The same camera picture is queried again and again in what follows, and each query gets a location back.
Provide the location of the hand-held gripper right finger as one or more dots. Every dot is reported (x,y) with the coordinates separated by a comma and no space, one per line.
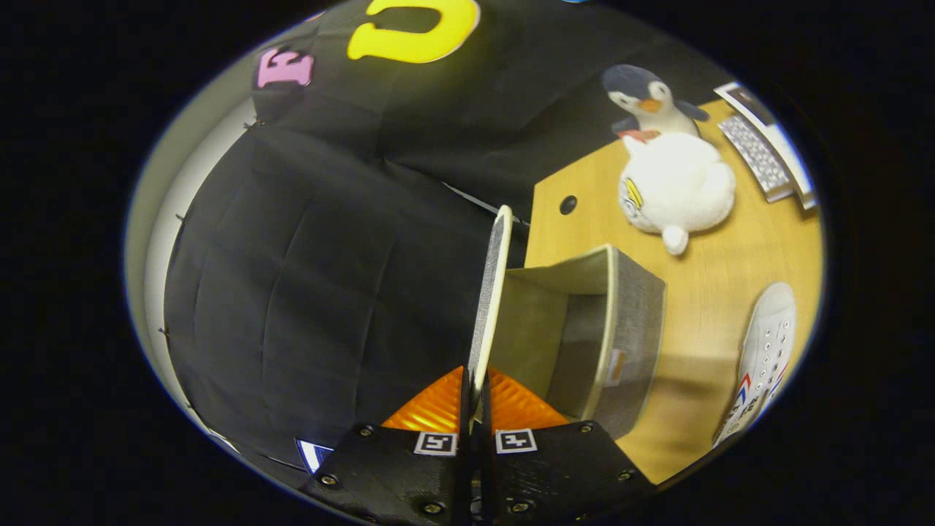
(486,446)

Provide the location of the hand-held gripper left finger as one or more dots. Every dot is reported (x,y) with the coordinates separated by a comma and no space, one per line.
(464,420)

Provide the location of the grey storage box lid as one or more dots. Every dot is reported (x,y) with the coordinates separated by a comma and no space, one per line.
(493,292)

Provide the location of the grey fabric storage box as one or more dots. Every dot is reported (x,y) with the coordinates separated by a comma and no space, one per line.
(635,329)

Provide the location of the white striped canvas shoe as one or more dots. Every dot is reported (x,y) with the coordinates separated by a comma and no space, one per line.
(767,343)

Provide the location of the white round plush toy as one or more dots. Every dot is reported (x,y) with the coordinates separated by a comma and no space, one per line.
(679,186)

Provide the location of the penguin plush toy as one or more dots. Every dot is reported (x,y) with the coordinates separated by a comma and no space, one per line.
(646,91)

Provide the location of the grey patterned book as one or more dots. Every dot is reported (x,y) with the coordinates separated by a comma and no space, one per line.
(756,157)

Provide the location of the white book with portrait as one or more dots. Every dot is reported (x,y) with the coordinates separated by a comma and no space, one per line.
(792,157)

